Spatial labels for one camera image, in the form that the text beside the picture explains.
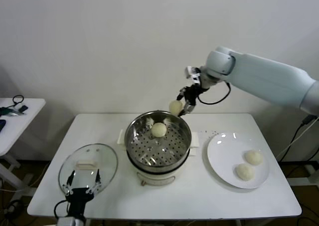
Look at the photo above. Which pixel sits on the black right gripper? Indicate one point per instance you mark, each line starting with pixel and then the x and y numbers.
pixel 192 94

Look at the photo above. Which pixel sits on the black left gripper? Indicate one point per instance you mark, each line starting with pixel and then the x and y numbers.
pixel 78 198

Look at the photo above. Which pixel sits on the white steamed baozi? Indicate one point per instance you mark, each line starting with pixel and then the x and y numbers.
pixel 174 107
pixel 253 157
pixel 245 172
pixel 158 130

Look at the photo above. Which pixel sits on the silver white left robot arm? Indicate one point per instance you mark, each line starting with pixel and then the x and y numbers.
pixel 80 221

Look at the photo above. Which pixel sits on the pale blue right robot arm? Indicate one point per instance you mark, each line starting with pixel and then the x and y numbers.
pixel 261 74

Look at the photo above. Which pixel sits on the perforated steel steamer basket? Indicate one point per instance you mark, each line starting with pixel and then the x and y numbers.
pixel 139 126

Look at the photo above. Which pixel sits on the white round plate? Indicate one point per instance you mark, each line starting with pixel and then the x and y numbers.
pixel 224 151

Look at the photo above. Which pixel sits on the cream electric cooker pot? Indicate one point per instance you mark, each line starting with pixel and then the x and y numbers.
pixel 159 173

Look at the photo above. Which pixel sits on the white side table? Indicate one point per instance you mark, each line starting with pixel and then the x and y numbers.
pixel 27 121

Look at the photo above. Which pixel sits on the small black device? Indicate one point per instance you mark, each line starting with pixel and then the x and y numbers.
pixel 24 108

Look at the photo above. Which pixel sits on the blue object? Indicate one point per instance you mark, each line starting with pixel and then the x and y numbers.
pixel 2 125

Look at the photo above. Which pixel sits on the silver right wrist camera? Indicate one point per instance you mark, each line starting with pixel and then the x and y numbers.
pixel 192 74

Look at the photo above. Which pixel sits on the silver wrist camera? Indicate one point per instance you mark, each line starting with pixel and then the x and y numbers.
pixel 192 74
pixel 66 221

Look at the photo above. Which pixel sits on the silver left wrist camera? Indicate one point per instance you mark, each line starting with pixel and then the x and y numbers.
pixel 66 221

